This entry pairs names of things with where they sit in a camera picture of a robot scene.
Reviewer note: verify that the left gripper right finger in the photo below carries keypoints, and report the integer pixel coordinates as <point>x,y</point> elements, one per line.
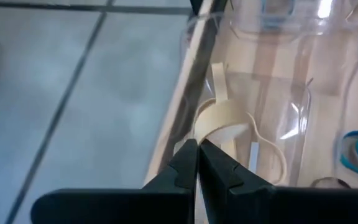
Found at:
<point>291,208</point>

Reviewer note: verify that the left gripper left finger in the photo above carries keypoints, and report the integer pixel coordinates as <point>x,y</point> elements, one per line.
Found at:
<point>120,208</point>

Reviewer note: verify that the beige rubber band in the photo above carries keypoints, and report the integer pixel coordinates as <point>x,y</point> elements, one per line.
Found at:
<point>284,165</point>
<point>222,115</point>

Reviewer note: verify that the black rubber band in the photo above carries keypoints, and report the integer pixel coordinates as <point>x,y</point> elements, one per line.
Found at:
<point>329,180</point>

